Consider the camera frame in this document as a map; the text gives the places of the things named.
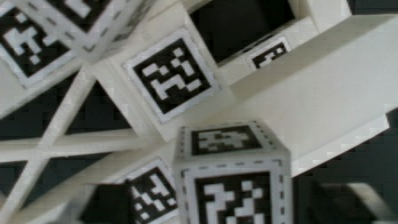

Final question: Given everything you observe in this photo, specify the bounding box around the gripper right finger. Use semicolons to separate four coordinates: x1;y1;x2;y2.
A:
309;182;398;224

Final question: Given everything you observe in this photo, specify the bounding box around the white tagged nut cube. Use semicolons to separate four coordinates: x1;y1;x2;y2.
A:
173;120;293;224
0;0;157;87

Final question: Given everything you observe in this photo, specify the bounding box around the white chair seat part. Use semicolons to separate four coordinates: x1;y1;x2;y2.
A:
185;0;352;85

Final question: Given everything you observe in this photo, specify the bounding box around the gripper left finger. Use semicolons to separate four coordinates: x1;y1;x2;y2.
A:
78;184;135;224

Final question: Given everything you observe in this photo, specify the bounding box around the white chair back part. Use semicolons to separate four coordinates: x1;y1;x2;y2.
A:
0;0;398;224

